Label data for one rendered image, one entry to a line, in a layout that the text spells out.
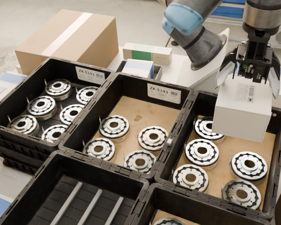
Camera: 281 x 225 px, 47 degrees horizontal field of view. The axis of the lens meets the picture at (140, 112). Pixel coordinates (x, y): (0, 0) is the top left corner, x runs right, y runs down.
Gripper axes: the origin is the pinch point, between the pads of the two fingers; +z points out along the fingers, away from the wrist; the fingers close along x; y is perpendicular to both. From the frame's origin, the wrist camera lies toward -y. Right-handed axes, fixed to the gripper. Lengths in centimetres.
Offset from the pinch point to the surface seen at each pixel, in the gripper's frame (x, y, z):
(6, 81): -97, -20, 32
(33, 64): -87, -28, 27
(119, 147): -34.4, 4.2, 27.8
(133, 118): -34.4, -9.4, 27.9
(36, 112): -68, 0, 25
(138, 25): -108, -218, 112
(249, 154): 5.4, -1.8, 25.0
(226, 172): 0.0, 4.3, 27.8
